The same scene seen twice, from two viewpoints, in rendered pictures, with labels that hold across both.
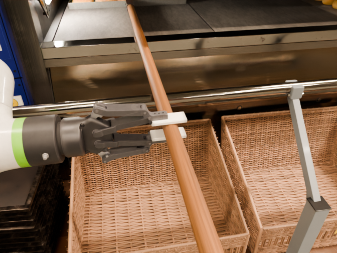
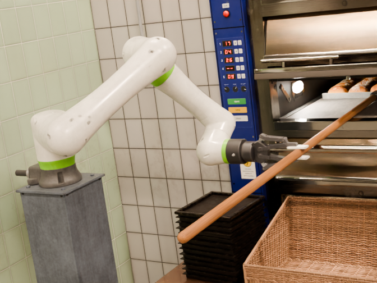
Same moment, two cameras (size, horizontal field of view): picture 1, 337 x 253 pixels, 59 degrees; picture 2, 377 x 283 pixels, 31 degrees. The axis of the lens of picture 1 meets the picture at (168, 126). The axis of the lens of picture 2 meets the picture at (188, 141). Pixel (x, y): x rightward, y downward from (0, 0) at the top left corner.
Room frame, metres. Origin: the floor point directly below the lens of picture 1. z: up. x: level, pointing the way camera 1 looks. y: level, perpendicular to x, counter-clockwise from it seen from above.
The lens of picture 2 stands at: (-1.46, -1.30, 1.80)
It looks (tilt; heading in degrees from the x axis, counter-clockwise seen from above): 13 degrees down; 43
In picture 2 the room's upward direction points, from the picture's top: 7 degrees counter-clockwise
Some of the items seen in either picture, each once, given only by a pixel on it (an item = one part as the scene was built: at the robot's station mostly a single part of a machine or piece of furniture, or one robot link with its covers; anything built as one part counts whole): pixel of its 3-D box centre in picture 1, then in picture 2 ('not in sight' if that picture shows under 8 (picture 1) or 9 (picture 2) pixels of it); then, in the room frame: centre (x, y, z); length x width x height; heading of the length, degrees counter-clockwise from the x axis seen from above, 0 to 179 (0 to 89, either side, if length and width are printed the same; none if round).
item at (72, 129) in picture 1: (88, 135); (257, 151); (0.45, 0.15, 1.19); 0.09 x 0.07 x 0.08; 101
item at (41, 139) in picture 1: (47, 138); (239, 151); (0.44, 0.23, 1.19); 0.12 x 0.06 x 0.09; 11
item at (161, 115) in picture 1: (154, 112); (289, 141); (0.48, 0.03, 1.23); 0.05 x 0.01 x 0.03; 101
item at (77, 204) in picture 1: (152, 192); (331, 251); (0.74, 0.06, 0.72); 0.56 x 0.49 x 0.28; 100
